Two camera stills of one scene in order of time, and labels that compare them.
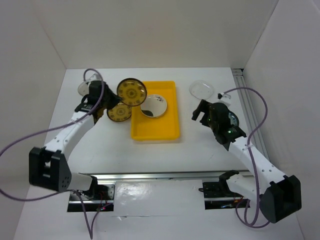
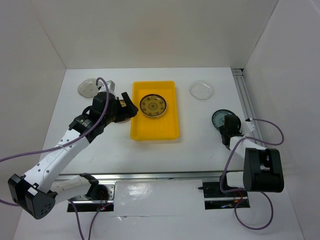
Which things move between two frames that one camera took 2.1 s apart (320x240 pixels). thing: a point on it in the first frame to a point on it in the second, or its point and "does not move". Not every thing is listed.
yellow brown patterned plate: x=132 y=91 to x=153 y=105
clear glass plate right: x=201 y=89 does not move
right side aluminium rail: x=255 y=135 does not move
